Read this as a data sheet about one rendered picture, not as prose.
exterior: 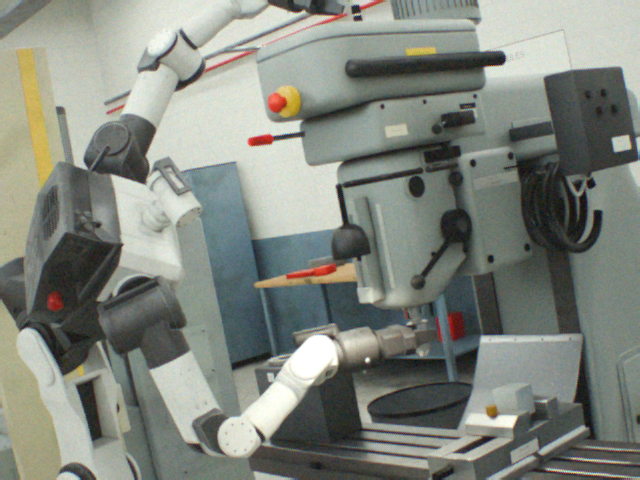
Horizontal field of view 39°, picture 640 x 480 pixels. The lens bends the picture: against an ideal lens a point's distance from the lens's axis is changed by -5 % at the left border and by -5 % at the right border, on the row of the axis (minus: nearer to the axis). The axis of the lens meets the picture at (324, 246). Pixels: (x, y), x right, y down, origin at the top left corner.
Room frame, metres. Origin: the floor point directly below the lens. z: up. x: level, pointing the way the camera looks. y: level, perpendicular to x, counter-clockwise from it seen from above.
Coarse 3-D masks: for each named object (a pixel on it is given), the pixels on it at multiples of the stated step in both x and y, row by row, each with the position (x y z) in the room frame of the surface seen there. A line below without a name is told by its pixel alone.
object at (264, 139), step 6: (300, 132) 1.97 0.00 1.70; (252, 138) 1.89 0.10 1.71; (258, 138) 1.90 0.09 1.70; (264, 138) 1.91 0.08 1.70; (270, 138) 1.91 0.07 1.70; (276, 138) 1.93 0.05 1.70; (282, 138) 1.94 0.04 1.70; (288, 138) 1.95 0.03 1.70; (252, 144) 1.89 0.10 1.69; (258, 144) 1.90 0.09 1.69; (264, 144) 1.91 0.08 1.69; (270, 144) 1.92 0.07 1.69
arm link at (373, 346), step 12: (396, 324) 2.01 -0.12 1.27; (360, 336) 1.92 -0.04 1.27; (372, 336) 1.92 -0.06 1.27; (384, 336) 1.92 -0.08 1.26; (396, 336) 1.93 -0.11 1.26; (408, 336) 1.92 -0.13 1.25; (360, 348) 1.90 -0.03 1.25; (372, 348) 1.91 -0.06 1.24; (384, 348) 1.92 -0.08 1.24; (396, 348) 1.93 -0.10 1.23; (408, 348) 1.91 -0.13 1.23; (360, 360) 1.91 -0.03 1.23; (372, 360) 1.91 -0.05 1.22
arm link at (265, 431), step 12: (276, 384) 1.85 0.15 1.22; (264, 396) 1.84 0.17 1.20; (276, 396) 1.83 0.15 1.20; (288, 396) 1.84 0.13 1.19; (252, 408) 1.82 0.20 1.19; (264, 408) 1.81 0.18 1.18; (276, 408) 1.82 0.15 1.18; (288, 408) 1.84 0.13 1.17; (252, 420) 1.79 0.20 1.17; (264, 420) 1.80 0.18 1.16; (276, 420) 1.81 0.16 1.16; (264, 432) 1.79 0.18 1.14; (228, 456) 1.74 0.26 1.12
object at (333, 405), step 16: (272, 368) 2.31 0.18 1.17; (336, 384) 2.24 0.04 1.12; (352, 384) 2.28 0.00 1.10; (304, 400) 2.24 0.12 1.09; (320, 400) 2.20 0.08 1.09; (336, 400) 2.23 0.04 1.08; (352, 400) 2.27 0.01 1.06; (288, 416) 2.29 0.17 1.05; (304, 416) 2.25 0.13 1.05; (320, 416) 2.21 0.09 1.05; (336, 416) 2.22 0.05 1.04; (352, 416) 2.26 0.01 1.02; (288, 432) 2.29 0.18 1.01; (304, 432) 2.25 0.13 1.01; (320, 432) 2.22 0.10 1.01; (336, 432) 2.22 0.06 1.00; (352, 432) 2.26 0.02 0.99
